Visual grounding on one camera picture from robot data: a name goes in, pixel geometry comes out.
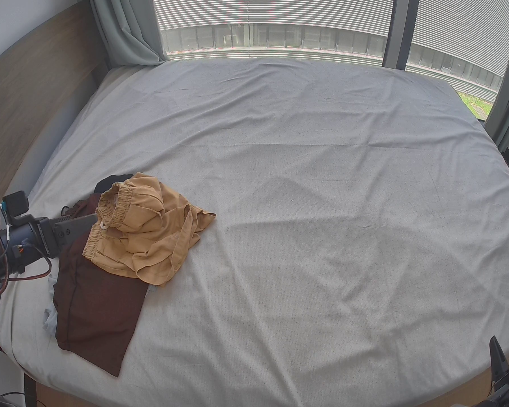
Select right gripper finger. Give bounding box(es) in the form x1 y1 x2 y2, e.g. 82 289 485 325
490 335 509 391

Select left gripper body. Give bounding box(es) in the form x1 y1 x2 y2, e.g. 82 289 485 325
8 217 64 273

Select tan shorts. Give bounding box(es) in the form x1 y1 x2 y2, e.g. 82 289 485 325
83 172 217 288

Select bed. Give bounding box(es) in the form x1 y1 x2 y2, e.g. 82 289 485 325
0 0 509 407

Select black garment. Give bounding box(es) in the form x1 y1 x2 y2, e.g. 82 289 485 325
94 175 130 195

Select brown garment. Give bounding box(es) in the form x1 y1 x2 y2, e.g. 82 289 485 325
53 195 149 378

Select window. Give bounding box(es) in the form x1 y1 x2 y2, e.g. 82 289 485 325
146 0 509 122

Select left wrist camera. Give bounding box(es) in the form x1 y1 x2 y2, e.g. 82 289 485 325
0 190 34 228

